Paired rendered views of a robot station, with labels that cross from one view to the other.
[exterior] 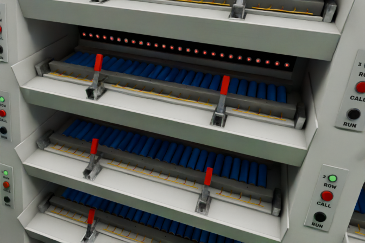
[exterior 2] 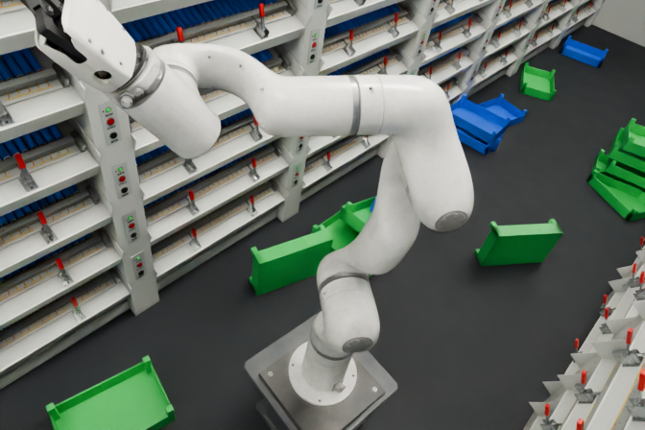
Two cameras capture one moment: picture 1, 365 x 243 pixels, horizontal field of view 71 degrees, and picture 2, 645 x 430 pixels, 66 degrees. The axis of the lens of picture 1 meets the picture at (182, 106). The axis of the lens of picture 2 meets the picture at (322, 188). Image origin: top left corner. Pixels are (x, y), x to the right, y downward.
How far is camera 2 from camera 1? 1.42 m
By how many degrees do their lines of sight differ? 63
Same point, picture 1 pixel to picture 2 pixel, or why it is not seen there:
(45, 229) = (167, 265)
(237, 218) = (269, 170)
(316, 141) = not seen: hidden behind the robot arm
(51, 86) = (158, 184)
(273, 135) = not seen: hidden behind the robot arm
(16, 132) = (143, 228)
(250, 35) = not seen: hidden behind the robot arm
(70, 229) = (179, 252)
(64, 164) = (172, 220)
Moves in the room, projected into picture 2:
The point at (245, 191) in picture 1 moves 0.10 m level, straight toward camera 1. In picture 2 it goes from (263, 155) to (279, 170)
